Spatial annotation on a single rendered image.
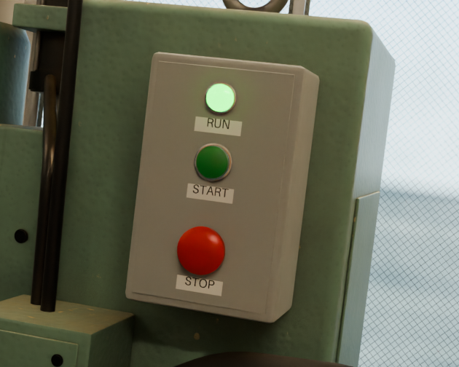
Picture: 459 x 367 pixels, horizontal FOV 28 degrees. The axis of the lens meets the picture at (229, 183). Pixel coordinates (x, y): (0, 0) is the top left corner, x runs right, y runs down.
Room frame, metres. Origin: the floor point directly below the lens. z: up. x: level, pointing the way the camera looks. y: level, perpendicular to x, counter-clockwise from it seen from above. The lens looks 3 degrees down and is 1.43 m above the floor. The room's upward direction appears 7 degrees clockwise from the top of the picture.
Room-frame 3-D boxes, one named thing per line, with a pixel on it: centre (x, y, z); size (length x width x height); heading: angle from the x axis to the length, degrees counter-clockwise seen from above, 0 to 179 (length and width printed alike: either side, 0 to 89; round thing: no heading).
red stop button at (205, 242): (0.56, 0.01, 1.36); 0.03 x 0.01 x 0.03; 76
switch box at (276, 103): (0.60, 0.00, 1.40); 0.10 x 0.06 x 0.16; 76
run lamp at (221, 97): (0.56, 0.01, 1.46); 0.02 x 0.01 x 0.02; 76
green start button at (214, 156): (0.56, 0.01, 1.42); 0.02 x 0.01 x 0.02; 76
